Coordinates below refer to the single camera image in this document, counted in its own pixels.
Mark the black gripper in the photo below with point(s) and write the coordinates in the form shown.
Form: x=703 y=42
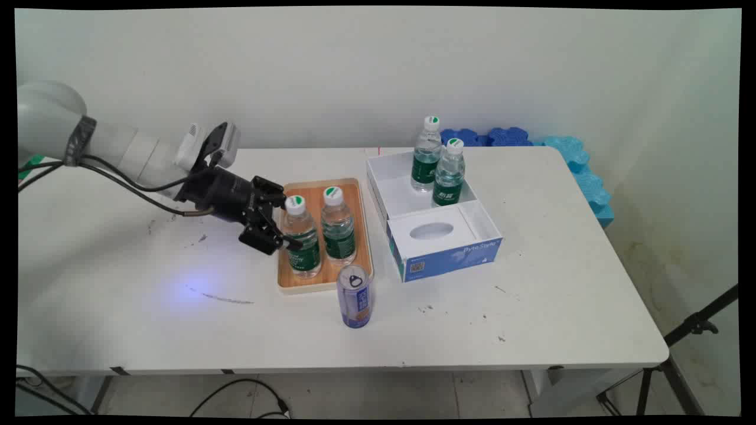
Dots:
x=224 y=192

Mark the green label water bottle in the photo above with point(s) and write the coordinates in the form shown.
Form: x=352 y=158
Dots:
x=339 y=233
x=302 y=248
x=426 y=159
x=449 y=177

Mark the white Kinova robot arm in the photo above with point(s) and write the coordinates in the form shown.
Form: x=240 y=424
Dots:
x=50 y=121

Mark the wooden tray with white rim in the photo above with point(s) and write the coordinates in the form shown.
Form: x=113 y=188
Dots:
x=360 y=236

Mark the blue drink can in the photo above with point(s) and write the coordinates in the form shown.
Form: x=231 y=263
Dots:
x=354 y=304

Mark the white and blue cardboard box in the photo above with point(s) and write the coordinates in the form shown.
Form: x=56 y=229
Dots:
x=449 y=257

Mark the dark blue foam piece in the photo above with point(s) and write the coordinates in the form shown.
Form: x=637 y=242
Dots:
x=463 y=138
x=509 y=137

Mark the grey table leg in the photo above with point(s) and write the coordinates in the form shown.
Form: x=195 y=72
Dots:
x=101 y=392

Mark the light blue foam piece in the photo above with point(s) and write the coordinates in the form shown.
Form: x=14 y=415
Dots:
x=585 y=177

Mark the white table leg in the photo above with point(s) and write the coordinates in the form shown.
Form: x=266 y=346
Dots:
x=567 y=392

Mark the black tripod stand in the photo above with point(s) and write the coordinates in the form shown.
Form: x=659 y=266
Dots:
x=685 y=327

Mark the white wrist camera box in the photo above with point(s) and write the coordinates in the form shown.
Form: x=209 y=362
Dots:
x=221 y=144

